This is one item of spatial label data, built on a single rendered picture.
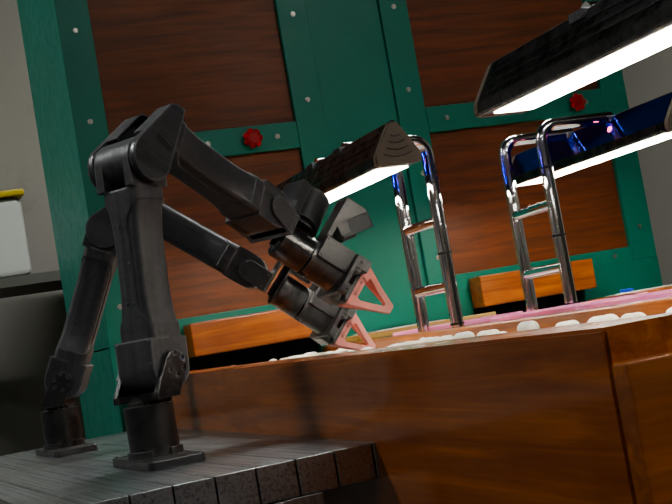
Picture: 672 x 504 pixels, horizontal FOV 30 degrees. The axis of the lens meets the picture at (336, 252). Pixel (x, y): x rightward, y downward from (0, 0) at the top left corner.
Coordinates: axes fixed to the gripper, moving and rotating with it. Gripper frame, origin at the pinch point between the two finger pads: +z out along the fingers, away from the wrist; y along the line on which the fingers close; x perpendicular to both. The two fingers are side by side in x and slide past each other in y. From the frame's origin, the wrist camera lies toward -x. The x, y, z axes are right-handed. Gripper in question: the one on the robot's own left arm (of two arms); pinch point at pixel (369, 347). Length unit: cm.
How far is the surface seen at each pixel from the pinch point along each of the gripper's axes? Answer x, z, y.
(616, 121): -62, 21, -2
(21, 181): -41, -66, 244
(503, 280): -42, 37, 51
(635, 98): -214, 130, 247
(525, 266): -34.5, 25.4, 15.7
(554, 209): -41.5, 19.4, 0.7
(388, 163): -22.0, -18.4, -21.2
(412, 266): -21.6, 4.8, 15.7
